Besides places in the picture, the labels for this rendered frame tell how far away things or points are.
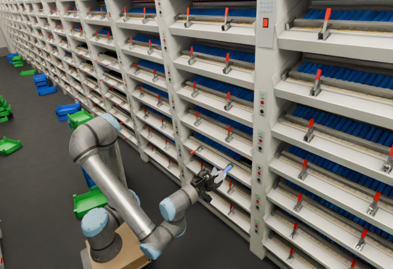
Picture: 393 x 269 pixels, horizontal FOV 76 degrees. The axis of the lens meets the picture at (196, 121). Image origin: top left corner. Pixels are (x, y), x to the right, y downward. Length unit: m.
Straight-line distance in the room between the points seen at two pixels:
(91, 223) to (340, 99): 1.34
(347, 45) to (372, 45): 0.07
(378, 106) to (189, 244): 1.39
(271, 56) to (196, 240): 1.32
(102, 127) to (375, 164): 1.08
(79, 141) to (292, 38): 0.94
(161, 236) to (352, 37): 1.03
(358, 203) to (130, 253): 1.23
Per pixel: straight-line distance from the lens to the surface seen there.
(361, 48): 0.90
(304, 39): 0.97
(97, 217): 1.60
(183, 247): 1.86
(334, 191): 1.18
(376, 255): 1.29
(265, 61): 1.06
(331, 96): 1.00
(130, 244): 1.77
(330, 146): 1.08
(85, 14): 2.79
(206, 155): 1.64
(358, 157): 1.05
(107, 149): 1.31
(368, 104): 0.97
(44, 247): 2.23
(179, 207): 1.16
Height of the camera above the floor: 1.51
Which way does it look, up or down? 28 degrees down
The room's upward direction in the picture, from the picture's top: 5 degrees counter-clockwise
